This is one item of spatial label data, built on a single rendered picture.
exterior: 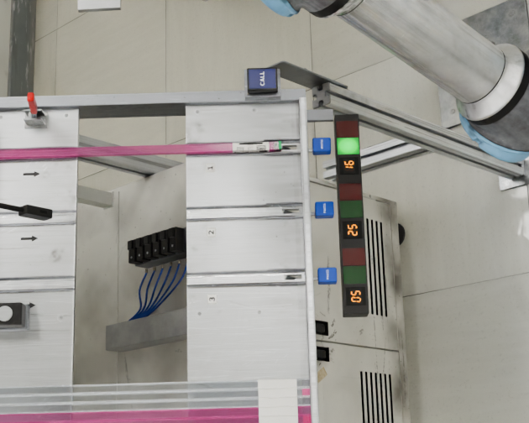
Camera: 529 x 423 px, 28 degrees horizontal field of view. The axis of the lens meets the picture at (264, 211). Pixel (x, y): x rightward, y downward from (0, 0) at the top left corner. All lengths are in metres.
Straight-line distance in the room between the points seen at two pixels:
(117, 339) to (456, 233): 0.80
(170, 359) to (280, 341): 0.44
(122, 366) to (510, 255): 0.86
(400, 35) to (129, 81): 2.17
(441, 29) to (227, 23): 1.82
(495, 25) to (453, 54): 1.11
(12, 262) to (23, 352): 0.15
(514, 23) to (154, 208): 0.90
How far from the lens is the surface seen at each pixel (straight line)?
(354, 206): 1.73
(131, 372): 2.16
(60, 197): 1.76
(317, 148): 1.74
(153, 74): 3.34
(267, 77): 1.75
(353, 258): 1.71
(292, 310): 1.68
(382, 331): 2.32
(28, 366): 1.71
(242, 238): 1.71
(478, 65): 1.39
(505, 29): 2.46
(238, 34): 3.08
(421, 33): 1.34
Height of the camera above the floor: 1.94
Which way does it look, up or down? 43 degrees down
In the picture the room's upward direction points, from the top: 76 degrees counter-clockwise
